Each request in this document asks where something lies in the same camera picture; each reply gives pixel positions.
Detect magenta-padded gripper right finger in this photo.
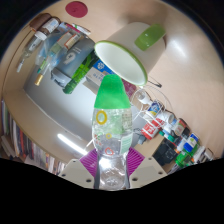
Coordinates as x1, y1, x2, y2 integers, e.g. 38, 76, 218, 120
124, 146, 168, 190

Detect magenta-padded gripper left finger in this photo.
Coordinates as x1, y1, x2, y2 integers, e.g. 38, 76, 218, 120
57, 148, 100, 190

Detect clear bottle with green cap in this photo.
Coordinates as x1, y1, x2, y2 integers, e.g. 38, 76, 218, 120
91, 73, 134, 191

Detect white light bar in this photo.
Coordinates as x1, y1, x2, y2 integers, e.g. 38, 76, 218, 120
56, 133, 90, 157

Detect black box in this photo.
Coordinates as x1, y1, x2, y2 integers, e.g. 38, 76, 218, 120
153, 138, 178, 166

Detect red and white canister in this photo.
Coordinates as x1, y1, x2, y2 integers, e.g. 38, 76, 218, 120
140, 116, 168, 140

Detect green plastic container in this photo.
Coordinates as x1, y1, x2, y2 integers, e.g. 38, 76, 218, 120
174, 149, 194, 168

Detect white bottle with blue label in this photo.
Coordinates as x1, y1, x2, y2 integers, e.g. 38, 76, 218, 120
182, 132, 200, 154

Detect pink pouch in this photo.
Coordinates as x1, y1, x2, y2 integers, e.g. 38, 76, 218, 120
121, 79, 138, 98

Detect wooden shelf unit with books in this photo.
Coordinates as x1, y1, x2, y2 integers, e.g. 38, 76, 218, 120
0, 96, 68, 176

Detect dark green glass bottle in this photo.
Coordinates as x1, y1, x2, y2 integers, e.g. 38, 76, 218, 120
62, 54, 101, 95

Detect white and blue carton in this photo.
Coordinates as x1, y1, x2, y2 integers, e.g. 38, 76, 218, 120
85, 59, 116, 88

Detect grey shaker bottle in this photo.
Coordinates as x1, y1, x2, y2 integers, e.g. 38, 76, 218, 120
51, 36, 96, 88

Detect white cup with green rim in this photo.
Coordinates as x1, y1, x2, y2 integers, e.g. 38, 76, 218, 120
94, 21, 167, 87

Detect tall clear glass bottle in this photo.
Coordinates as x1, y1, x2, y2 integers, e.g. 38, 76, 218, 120
16, 31, 46, 73

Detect white-lidded brown jar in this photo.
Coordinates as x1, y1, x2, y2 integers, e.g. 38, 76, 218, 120
41, 17, 62, 34

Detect brown mug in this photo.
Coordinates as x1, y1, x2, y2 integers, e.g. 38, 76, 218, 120
29, 13, 51, 33

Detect flat round red coaster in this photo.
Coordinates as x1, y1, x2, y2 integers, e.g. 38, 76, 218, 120
65, 0, 89, 18

